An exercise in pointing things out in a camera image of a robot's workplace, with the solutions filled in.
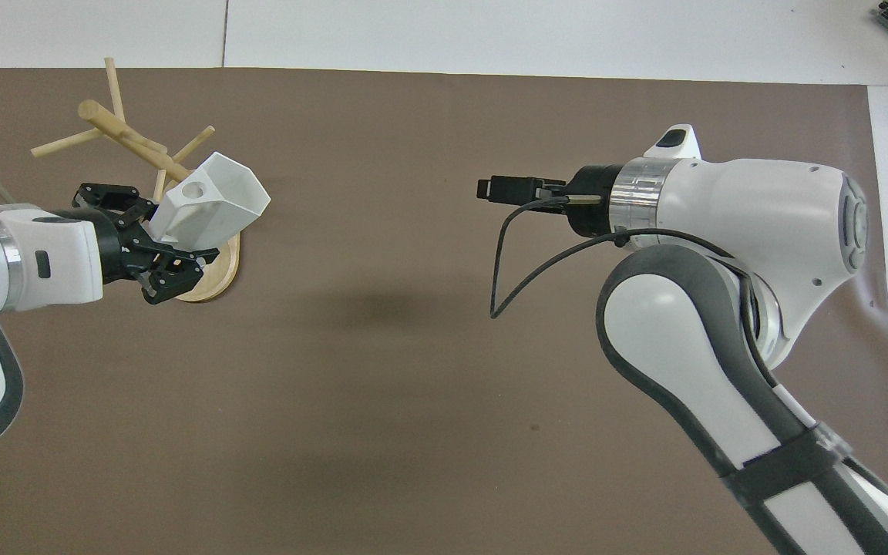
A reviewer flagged wooden cup rack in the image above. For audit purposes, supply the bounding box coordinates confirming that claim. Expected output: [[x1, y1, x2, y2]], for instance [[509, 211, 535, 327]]
[[31, 57, 242, 304]]

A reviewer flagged white angular cup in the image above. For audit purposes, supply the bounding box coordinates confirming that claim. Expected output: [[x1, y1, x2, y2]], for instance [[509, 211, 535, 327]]
[[149, 152, 272, 260]]

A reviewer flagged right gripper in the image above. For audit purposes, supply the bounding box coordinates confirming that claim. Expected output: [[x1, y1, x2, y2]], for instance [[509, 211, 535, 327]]
[[540, 163, 625, 239]]

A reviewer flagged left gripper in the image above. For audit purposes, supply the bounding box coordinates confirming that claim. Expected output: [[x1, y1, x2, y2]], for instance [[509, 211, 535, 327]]
[[72, 182, 221, 306]]

